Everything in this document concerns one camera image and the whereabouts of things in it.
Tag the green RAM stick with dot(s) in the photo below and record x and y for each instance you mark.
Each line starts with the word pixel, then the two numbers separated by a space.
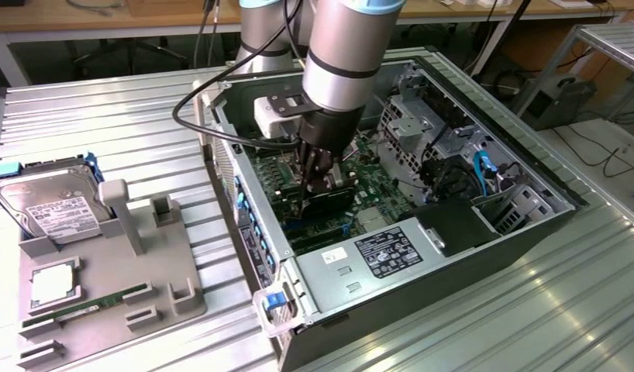
pixel 88 306

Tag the silver CPU chip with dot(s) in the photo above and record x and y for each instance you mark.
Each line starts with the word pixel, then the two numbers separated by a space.
pixel 51 284

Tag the black office chair base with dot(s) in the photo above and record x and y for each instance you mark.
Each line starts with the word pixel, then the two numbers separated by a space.
pixel 135 50

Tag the grey parts rack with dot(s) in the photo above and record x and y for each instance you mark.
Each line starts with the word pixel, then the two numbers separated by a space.
pixel 115 329

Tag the grey power supply unit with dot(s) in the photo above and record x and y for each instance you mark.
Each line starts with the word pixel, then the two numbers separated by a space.
pixel 358 267

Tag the wooden desk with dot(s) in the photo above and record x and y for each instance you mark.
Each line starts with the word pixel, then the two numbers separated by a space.
pixel 141 19

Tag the silver chipset heatsink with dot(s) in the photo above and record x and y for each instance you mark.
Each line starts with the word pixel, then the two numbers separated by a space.
pixel 373 219

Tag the green motherboard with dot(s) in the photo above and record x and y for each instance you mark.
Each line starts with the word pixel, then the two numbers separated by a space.
pixel 378 193

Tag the silver drive cage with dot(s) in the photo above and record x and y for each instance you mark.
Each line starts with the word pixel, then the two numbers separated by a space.
pixel 410 131

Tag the blue case latch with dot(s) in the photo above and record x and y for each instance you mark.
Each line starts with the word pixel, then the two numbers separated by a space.
pixel 275 302

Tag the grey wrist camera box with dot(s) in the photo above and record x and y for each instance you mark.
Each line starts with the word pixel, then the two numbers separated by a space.
pixel 275 116

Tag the black graphics card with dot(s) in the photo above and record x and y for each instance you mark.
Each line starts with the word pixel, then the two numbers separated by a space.
pixel 331 201

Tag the aluminium profile frame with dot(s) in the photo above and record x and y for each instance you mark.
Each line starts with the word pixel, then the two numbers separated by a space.
pixel 606 42

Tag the open black PC case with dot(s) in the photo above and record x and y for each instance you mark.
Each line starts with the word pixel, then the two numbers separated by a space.
pixel 399 310

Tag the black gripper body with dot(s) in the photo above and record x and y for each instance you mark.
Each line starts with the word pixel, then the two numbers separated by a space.
pixel 329 129

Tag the black equipment box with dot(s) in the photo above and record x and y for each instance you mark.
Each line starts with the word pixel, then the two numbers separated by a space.
pixel 560 102

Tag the silver hard disk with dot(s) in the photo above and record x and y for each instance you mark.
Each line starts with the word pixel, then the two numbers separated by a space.
pixel 47 209

